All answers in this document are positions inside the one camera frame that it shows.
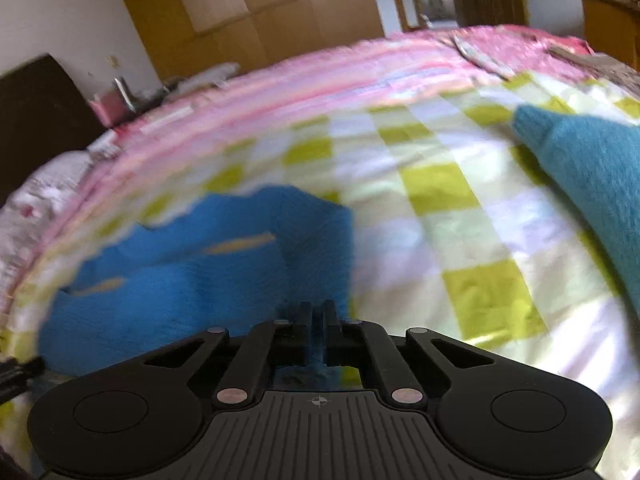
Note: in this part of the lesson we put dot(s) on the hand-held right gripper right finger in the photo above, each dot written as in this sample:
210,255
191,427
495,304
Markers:
333,335

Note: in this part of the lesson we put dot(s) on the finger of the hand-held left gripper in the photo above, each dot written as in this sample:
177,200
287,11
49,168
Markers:
15,375

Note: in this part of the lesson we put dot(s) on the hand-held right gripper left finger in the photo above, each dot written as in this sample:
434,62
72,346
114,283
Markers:
303,335

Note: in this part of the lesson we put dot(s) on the blue knit sweater yellow stripes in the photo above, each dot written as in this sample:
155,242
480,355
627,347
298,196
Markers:
200,285

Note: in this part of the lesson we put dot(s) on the green white checkered bed sheet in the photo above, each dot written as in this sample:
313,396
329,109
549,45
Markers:
425,240

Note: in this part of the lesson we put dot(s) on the white pillow pink dots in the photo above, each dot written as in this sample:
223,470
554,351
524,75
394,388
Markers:
45,185

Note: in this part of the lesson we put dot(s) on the white stick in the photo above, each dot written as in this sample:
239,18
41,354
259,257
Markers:
167,119

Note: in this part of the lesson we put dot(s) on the dark wooden headboard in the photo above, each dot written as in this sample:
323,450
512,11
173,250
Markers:
35,120

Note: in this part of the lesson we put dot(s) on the pink striped quilt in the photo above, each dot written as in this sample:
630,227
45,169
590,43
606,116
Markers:
300,75

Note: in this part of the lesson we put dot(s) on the grey cloth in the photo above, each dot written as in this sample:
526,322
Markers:
205,77

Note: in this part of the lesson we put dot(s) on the pink box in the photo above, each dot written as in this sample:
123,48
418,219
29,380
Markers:
106,109

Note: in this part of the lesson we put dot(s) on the metal thermos cup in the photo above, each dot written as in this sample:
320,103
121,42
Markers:
124,94

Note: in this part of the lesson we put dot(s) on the teal fuzzy folded sweater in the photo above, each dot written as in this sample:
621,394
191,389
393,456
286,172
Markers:
590,170

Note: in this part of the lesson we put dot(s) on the wooden wardrobe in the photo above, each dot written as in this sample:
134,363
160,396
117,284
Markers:
250,5

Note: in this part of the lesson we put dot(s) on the pink floral blanket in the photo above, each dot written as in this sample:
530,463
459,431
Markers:
525,47

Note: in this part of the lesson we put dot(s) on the wooden desk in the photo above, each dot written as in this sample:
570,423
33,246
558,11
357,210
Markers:
612,30

